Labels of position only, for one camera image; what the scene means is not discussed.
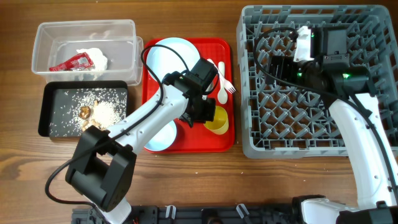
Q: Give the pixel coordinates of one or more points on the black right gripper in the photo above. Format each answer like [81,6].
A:
[285,64]

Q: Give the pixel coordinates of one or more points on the light blue plate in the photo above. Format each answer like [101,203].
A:
[163,61]

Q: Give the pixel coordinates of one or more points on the red plastic tray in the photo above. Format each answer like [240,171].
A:
[198,138]

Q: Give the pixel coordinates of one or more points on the rice and food scraps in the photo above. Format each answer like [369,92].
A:
[75,110]

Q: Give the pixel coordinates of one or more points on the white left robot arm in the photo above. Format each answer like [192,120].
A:
[103,163]

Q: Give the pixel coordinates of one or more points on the black tray bin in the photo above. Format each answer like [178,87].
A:
[49,92]

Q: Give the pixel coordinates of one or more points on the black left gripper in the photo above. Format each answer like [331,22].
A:
[208,116]

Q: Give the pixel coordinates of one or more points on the light blue bowl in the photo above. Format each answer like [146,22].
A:
[163,139]

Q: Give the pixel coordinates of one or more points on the white plastic spoon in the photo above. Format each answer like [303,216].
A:
[222,94]

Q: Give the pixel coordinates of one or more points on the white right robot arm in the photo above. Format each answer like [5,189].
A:
[321,65]

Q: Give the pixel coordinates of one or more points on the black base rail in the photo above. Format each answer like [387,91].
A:
[278,213]

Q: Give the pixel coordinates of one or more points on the red wrapper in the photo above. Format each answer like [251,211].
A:
[80,61]

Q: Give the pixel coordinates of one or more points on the white napkin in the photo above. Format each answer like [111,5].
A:
[100,62]

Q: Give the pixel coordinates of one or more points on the white plastic fork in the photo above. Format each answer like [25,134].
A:
[227,85]

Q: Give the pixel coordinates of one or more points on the grey dishwasher rack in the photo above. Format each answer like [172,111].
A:
[286,123]

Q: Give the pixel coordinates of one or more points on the clear plastic bin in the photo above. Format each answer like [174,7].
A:
[112,45]

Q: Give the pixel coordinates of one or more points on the yellow plastic cup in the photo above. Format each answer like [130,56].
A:
[220,124]

